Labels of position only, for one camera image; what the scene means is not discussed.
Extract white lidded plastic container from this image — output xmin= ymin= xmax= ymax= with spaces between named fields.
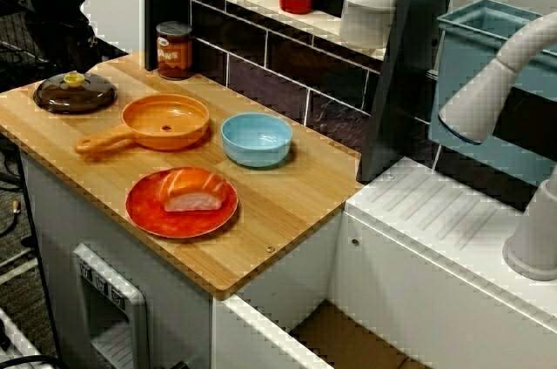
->
xmin=339 ymin=0 xmax=402 ymax=50

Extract teal plastic bin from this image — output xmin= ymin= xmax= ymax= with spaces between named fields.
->
xmin=426 ymin=0 xmax=557 ymax=190

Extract aluminium frame rail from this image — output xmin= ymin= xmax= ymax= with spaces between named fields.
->
xmin=0 ymin=307 xmax=44 ymax=369

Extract dark shelf side panel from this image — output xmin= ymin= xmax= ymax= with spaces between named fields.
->
xmin=144 ymin=0 xmax=158 ymax=70

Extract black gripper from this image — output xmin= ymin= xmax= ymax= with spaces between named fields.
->
xmin=23 ymin=0 xmax=96 ymax=75

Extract dark grey post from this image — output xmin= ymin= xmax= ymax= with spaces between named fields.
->
xmin=355 ymin=0 xmax=463 ymax=185

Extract orange toy frying pan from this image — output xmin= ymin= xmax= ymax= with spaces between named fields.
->
xmin=74 ymin=93 xmax=211 ymax=157

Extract brown lid with yellow knob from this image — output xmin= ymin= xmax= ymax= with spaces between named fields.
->
xmin=33 ymin=72 xmax=119 ymax=116

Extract white toy kitchen cabinet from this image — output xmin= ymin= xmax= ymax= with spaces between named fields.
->
xmin=19 ymin=142 xmax=214 ymax=369

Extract red-orange plate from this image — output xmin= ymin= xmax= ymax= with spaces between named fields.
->
xmin=124 ymin=167 xmax=239 ymax=240

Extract black wire basket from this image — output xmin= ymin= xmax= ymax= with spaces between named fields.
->
xmin=0 ymin=0 xmax=110 ymax=87

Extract white toy sink unit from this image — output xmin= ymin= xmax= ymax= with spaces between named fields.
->
xmin=211 ymin=155 xmax=557 ymax=369

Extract brown beans can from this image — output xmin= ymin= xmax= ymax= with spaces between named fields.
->
xmin=155 ymin=20 xmax=194 ymax=82

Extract toy salmon sushi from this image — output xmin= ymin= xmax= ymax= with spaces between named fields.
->
xmin=158 ymin=167 xmax=227 ymax=213

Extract light blue bowl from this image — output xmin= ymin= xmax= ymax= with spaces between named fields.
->
xmin=220 ymin=112 xmax=293 ymax=169

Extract grey toy faucet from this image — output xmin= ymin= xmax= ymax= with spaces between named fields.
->
xmin=437 ymin=10 xmax=557 ymax=282

